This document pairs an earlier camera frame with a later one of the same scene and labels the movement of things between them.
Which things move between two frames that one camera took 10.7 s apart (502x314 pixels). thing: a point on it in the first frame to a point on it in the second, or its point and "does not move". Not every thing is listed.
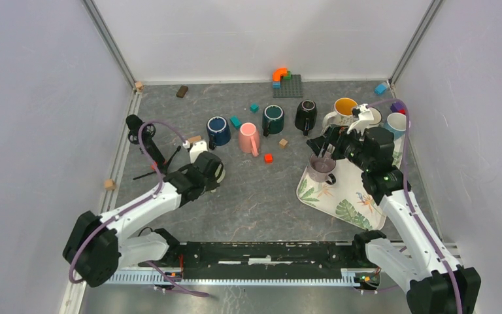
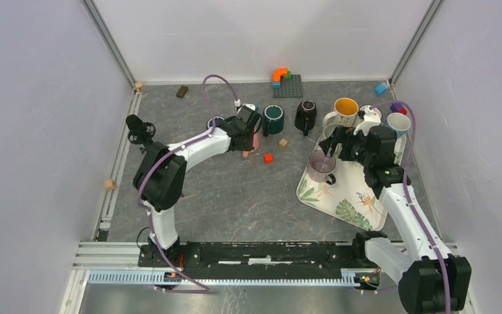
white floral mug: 342,116 does not move
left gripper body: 210,184 to 248,144
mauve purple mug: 320,168 does not move
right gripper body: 350,147 does not move
